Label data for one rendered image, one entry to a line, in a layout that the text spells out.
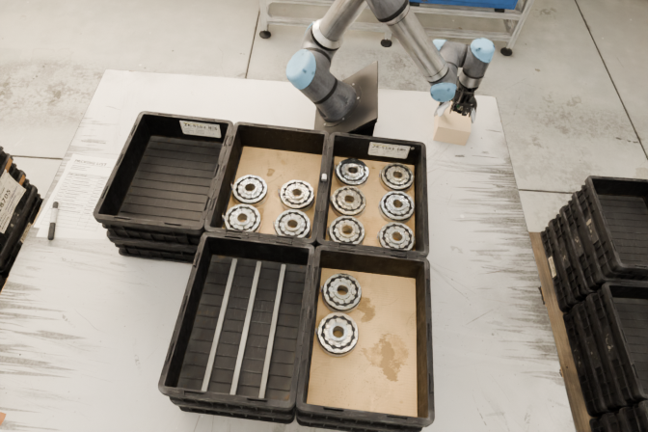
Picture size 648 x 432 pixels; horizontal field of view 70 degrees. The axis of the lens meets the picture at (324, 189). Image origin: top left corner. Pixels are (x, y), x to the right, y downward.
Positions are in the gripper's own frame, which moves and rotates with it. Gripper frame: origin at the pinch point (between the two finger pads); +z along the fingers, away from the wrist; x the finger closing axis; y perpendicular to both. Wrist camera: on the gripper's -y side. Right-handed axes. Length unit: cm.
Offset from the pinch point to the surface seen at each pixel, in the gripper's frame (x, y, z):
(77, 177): -124, 54, 5
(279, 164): -57, 43, -8
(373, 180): -26.0, 42.0, -7.8
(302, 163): -49, 40, -8
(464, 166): 6.1, 18.0, 5.2
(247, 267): -56, 79, -8
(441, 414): 2, 103, 5
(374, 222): -24, 57, -8
